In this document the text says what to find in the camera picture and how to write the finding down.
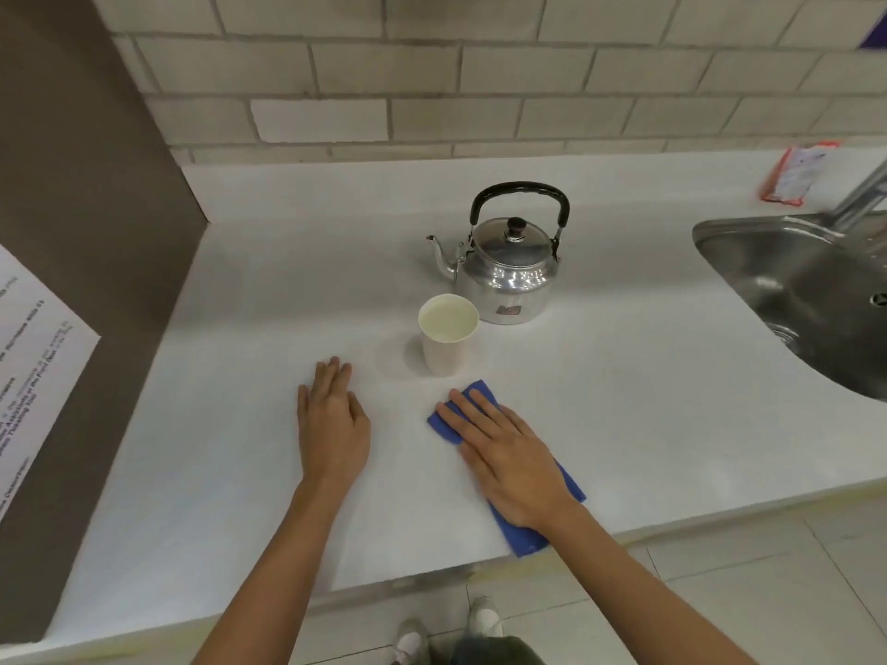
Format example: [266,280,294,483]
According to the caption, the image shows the person's left hand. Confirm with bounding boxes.
[297,356,372,491]

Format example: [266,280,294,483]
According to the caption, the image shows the person's right hand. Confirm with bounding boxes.
[435,387,580,531]

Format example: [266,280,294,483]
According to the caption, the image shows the blue cleaning cloth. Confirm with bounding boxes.
[427,379,587,559]

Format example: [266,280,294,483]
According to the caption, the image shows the person's right forearm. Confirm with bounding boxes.
[535,500,760,665]

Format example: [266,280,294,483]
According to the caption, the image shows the person's left forearm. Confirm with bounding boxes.
[182,476,361,665]

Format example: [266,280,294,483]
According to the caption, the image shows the white paper cup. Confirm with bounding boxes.
[418,293,480,377]

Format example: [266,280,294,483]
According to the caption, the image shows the person's right white shoe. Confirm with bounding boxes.
[468,597,505,642]

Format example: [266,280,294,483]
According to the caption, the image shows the person's white shoe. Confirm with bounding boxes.
[393,617,431,665]
[468,597,505,642]

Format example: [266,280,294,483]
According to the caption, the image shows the person's left white shoe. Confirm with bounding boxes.
[393,617,431,665]

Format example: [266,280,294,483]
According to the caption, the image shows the person's dark trousers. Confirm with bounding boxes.
[449,635,550,665]

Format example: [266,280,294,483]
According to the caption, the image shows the white printed paper sheet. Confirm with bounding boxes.
[0,243,102,524]

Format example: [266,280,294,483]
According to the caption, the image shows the brown cabinet side panel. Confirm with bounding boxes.
[0,0,210,646]

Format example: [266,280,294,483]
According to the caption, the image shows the stainless steel sink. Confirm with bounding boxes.
[692,213,887,402]

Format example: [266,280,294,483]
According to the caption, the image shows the red and white packet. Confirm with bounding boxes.
[759,139,841,207]

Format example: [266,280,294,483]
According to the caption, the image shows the silver faucet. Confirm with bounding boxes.
[828,157,887,233]

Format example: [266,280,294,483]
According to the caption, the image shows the silver kettle with black handle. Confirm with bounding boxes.
[425,182,572,326]

